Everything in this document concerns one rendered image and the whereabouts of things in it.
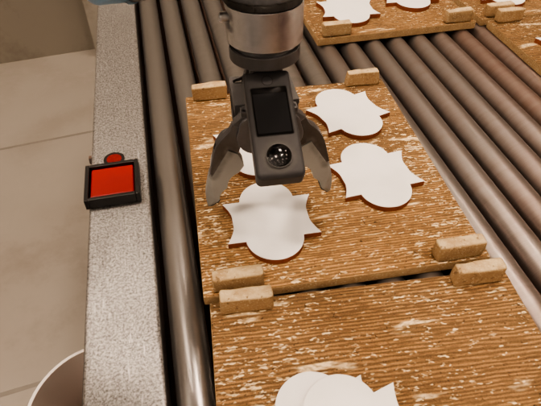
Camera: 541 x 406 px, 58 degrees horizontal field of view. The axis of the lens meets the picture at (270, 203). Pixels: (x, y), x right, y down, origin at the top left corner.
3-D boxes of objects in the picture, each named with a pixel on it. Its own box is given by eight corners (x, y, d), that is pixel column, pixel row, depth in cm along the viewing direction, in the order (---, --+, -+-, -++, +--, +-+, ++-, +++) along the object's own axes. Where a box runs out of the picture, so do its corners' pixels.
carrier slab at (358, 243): (204, 305, 57) (203, 297, 55) (186, 105, 85) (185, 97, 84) (487, 264, 61) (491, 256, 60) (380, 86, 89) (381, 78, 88)
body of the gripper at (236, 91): (290, 113, 61) (291, 18, 53) (305, 155, 55) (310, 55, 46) (229, 120, 60) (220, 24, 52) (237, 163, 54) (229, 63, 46)
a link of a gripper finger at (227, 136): (232, 176, 59) (274, 122, 54) (233, 185, 57) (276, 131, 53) (197, 161, 56) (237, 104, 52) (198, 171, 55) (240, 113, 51)
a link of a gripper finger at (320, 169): (337, 155, 64) (298, 110, 59) (349, 184, 60) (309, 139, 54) (317, 167, 65) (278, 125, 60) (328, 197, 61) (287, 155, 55)
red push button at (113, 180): (92, 205, 69) (89, 197, 68) (93, 176, 73) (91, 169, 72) (136, 198, 70) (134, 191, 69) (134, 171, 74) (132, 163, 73)
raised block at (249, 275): (212, 296, 56) (211, 281, 54) (211, 283, 57) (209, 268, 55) (265, 288, 56) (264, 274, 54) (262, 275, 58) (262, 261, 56)
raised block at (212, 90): (192, 102, 83) (191, 88, 81) (192, 97, 84) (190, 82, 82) (228, 99, 83) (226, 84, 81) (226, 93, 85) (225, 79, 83)
